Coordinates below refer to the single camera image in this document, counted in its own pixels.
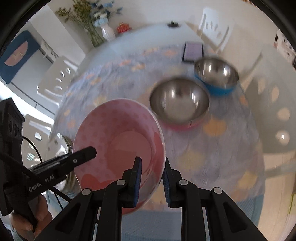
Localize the person's left hand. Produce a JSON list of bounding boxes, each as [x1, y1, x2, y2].
[[10, 195, 52, 240]]

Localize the small black round object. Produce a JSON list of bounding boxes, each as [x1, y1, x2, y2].
[[167, 21, 179, 28]]

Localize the grey refrigerator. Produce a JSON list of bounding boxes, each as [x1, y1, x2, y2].
[[8, 50, 58, 118]]

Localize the white chair far right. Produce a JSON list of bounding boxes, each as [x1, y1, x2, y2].
[[198, 8, 235, 53]]

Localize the blue cloth with pink patch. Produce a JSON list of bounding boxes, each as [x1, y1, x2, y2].
[[1, 30, 40, 84]]

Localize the white ceramic vase blue flowers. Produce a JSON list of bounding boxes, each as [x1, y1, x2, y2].
[[89, 1, 122, 42]]

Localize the white chair near right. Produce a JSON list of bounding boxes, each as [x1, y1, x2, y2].
[[245, 45, 295, 154]]

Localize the light blue table mat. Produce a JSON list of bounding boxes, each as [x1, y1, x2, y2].
[[46, 186, 264, 240]]

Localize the white chair far left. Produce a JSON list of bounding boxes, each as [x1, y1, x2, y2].
[[37, 56, 78, 106]]

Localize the steel bowl blue exterior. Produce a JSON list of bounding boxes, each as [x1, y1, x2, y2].
[[194, 57, 239, 96]]

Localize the red lidded tea cup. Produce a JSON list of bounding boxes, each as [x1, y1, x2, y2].
[[116, 22, 132, 34]]

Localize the scalloped fan pattern tablecloth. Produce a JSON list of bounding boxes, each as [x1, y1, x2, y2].
[[47, 45, 265, 214]]

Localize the black smartphone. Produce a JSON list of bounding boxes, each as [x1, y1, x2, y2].
[[182, 42, 204, 63]]

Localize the white chair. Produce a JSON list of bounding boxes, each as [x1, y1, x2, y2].
[[37, 56, 78, 106], [198, 8, 235, 53], [245, 45, 295, 154]]

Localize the steel bowl red exterior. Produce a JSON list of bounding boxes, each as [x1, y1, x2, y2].
[[149, 76, 211, 129]]

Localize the glass vase yellow-green stems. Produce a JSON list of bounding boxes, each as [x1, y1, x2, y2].
[[55, 1, 104, 48]]

